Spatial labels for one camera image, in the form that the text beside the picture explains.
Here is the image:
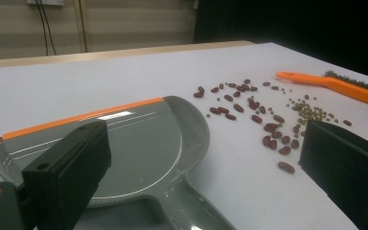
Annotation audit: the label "black curtain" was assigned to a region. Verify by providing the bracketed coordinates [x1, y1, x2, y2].
[193, 0, 368, 81]

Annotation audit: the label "black wall cable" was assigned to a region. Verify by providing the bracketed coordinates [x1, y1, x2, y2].
[39, 0, 58, 56]
[34, 0, 50, 57]

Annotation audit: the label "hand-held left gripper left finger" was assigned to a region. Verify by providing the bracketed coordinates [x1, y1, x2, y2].
[21, 119, 112, 230]

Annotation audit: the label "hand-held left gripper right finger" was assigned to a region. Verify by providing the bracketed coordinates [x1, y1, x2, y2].
[298, 119, 368, 230]

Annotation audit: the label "grey dustpan with orange lip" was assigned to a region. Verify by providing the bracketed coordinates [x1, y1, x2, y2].
[0, 95, 238, 230]

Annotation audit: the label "orange hand brush grey bristles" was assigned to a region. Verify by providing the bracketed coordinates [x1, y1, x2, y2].
[275, 70, 368, 110]

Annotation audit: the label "scatter of green mung beans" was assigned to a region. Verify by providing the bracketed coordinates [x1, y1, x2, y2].
[205, 82, 340, 127]

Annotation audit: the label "scatter of red kidney beans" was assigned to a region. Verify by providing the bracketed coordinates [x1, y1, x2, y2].
[193, 79, 353, 175]

